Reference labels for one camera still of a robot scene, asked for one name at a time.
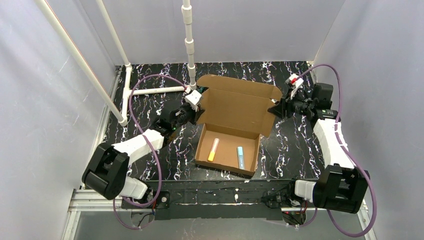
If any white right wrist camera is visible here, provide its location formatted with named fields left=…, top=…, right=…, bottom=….
left=285, top=73, right=304, bottom=100

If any green handled screwdriver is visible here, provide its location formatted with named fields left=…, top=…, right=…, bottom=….
left=197, top=86, right=209, bottom=95

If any white pvc pipe frame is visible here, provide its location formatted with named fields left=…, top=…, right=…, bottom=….
left=34, top=0, right=198, bottom=127

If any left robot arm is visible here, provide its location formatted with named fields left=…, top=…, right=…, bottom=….
left=81, top=102, right=205, bottom=200

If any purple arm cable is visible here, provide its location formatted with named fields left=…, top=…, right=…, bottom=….
left=296, top=63, right=379, bottom=238
left=112, top=74, right=191, bottom=230

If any brown cardboard box sheet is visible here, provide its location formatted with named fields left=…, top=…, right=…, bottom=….
left=194, top=74, right=283, bottom=177

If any blue highlighter marker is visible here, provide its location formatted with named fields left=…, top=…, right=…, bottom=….
left=236, top=146, right=245, bottom=170

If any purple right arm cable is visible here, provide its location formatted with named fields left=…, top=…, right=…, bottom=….
left=296, top=63, right=379, bottom=238

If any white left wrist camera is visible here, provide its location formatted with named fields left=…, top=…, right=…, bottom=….
left=184, top=90, right=203, bottom=112

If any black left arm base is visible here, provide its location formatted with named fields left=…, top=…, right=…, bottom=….
left=122, top=188, right=171, bottom=210

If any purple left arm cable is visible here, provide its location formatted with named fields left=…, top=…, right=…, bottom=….
left=112, top=74, right=191, bottom=230

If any orange pink highlighter marker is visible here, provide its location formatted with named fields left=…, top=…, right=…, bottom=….
left=207, top=138, right=220, bottom=162

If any aluminium rail frame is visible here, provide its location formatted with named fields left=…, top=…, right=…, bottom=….
left=81, top=74, right=373, bottom=228

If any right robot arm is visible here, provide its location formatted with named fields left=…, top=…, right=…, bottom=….
left=263, top=81, right=369, bottom=214

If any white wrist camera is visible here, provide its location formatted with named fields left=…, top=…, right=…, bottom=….
left=184, top=90, right=203, bottom=112
left=285, top=73, right=304, bottom=100

